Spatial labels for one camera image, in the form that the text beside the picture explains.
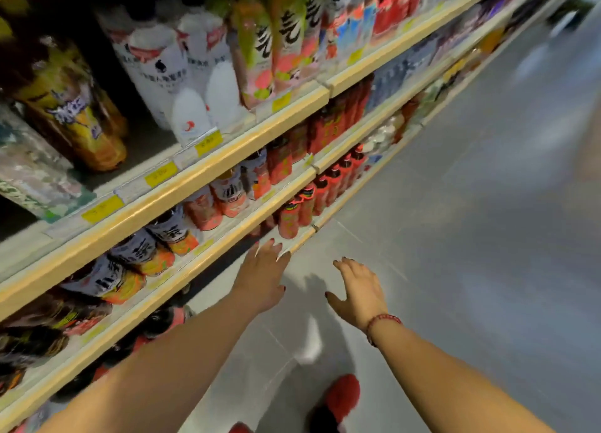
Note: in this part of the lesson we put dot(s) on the person's left hand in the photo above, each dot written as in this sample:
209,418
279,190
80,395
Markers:
258,280

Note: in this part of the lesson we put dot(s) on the person's right hand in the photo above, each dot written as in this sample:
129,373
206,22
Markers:
360,296

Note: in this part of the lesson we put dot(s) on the person's left thumb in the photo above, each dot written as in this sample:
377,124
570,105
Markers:
281,294

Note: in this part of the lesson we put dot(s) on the person's right thumb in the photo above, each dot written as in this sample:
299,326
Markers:
334,302

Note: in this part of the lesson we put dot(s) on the person's right forearm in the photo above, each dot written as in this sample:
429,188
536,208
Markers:
436,381

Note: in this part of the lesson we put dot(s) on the person's left forearm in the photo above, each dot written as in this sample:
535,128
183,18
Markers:
178,367

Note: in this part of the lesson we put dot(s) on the red fluffy slipper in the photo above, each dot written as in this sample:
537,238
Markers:
335,402
240,428

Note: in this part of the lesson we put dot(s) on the row of red capped bottles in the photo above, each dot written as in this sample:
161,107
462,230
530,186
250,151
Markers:
319,191

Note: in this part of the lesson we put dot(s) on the row of black red bottles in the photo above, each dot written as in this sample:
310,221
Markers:
150,327

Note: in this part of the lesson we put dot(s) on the beige store shelf unit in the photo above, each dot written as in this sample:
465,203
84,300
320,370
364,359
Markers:
263,127

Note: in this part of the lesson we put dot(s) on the row of yellow price labels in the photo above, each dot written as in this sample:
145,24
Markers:
161,173

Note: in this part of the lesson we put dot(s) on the row of red label bottles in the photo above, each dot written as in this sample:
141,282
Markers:
324,127

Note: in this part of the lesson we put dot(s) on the row of pale white bottles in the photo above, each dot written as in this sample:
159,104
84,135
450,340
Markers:
382,137

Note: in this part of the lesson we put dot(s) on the white drink bottle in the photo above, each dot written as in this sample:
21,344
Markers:
216,66
157,71

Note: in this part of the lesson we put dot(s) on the row of blue bottles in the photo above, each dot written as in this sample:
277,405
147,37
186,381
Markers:
399,73

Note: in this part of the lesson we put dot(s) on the row of dark bottles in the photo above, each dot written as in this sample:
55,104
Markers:
37,329

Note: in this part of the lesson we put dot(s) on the green pink tea bottle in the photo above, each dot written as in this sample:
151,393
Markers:
253,48
289,38

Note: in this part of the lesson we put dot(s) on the grey green patterned packet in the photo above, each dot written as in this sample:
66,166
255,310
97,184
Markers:
33,174

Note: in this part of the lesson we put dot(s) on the brown bottle with yellow label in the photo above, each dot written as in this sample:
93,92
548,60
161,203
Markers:
70,109

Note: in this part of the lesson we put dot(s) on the row of mixed colourful bottles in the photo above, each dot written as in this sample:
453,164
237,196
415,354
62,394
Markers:
375,10

